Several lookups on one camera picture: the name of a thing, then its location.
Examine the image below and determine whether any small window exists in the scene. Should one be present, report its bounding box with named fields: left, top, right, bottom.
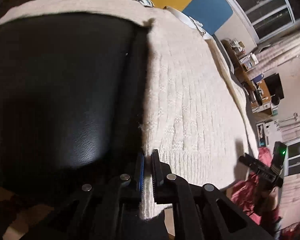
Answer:
left=281, top=135, right=300, bottom=178

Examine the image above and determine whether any black flat screen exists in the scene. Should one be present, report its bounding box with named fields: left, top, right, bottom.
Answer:
left=264, top=73, right=284, bottom=100

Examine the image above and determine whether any wooden desk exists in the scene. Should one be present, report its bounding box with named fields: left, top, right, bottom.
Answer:
left=221, top=39, right=259, bottom=90

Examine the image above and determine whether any white knit sweater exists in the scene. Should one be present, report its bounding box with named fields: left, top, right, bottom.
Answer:
left=0, top=0, right=259, bottom=220

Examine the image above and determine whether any white deer print pillow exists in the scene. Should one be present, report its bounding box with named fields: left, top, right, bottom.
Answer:
left=165, top=6, right=210, bottom=39

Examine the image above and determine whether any large barred window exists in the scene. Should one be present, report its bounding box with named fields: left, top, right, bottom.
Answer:
left=216, top=0, right=297, bottom=43

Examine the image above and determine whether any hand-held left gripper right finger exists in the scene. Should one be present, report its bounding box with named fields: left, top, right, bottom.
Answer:
left=151, top=149, right=274, bottom=240

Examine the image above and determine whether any wooden chair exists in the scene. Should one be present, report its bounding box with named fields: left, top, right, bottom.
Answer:
left=255, top=80, right=272, bottom=105

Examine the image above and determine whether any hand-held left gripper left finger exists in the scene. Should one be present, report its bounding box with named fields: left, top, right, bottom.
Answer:
left=15, top=152, right=146, bottom=240

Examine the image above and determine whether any low white shelf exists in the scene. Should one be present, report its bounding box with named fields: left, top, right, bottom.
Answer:
left=255, top=120, right=282, bottom=148

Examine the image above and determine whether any pink ruffled bedspread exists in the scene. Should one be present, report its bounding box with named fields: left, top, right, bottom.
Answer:
left=226, top=147, right=290, bottom=235

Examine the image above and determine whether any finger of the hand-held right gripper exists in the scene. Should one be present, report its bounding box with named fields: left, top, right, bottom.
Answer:
left=244, top=153, right=272, bottom=172
left=239, top=156, right=263, bottom=175

